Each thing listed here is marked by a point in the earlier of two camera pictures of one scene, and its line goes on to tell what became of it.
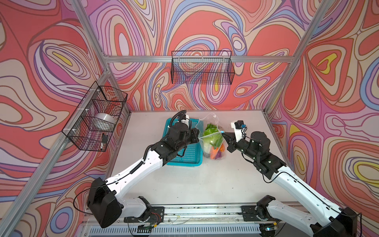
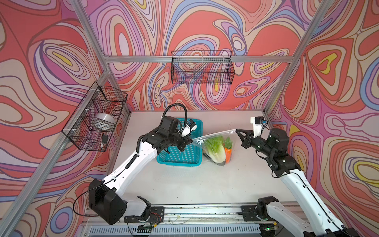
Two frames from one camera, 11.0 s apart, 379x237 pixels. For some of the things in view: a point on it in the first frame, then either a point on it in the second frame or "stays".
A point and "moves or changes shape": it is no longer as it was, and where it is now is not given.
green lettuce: x=211 y=138 -> x=214 y=147
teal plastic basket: x=193 y=155 stays
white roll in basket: x=103 y=121 stays
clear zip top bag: x=211 y=138 moves or changes shape
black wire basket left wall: x=91 y=128 stays
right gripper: x=231 y=141 -> x=246 y=138
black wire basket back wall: x=204 y=67 stays
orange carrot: x=213 y=152 -> x=228 y=145
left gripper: x=194 y=137 -> x=185 y=140
